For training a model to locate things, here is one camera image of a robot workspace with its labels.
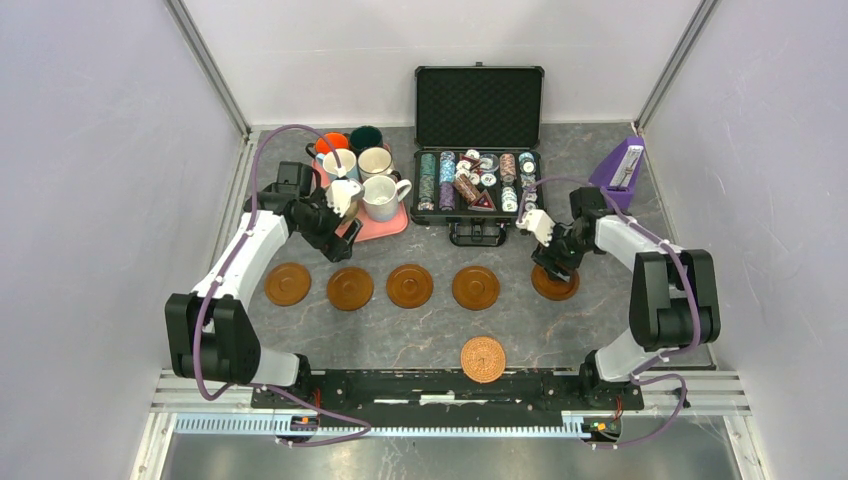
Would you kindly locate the wooden coaster four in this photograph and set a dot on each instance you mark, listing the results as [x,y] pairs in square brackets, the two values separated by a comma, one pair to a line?
[475,288]

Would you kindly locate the wooden coaster five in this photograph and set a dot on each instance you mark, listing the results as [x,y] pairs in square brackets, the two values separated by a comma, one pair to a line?
[553,287]

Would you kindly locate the light blue mug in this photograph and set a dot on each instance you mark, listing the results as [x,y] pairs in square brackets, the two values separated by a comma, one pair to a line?
[341,160]

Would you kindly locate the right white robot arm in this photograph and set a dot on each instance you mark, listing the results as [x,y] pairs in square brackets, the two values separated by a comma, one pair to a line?
[673,307]

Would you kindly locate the pink serving tray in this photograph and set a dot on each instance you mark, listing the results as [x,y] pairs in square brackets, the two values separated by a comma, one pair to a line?
[371,228]

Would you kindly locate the white mug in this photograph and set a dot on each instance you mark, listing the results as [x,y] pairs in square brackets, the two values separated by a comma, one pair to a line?
[383,196]

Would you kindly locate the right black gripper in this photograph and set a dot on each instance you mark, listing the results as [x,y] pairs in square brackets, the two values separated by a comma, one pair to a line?
[546,256]

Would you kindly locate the wooden coaster one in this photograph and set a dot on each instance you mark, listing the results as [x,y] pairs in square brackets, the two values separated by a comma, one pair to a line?
[287,284]

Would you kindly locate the dark green mug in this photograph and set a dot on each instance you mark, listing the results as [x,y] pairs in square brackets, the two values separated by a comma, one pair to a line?
[365,137]

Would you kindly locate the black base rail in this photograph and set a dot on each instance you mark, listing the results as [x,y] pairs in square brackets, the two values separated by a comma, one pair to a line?
[441,398]

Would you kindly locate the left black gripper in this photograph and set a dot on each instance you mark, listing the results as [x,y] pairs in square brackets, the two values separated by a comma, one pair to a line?
[334,247]

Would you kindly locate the orange mug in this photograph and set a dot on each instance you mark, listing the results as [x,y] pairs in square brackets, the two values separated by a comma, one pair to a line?
[326,143]

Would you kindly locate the wooden coaster two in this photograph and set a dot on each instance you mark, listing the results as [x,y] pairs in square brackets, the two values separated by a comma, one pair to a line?
[350,288]

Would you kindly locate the black poker chip case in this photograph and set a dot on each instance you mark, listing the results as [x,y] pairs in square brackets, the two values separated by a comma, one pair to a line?
[476,129]

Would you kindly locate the cream mug dark handle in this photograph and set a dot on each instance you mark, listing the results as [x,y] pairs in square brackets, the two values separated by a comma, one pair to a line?
[377,162]

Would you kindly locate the beige ceramic mug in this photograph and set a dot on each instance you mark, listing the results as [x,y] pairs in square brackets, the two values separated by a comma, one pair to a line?
[353,209]

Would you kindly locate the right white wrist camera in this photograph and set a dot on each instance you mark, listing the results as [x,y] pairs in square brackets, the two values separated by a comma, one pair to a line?
[539,224]

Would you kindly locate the wooden coaster three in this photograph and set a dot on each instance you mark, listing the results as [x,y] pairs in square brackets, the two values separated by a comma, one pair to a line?
[409,286]

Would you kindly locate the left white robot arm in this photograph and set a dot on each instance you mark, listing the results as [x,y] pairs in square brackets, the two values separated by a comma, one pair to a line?
[209,331]

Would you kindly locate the purple metronome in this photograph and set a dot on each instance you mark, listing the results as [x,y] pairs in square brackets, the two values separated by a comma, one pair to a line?
[617,174]

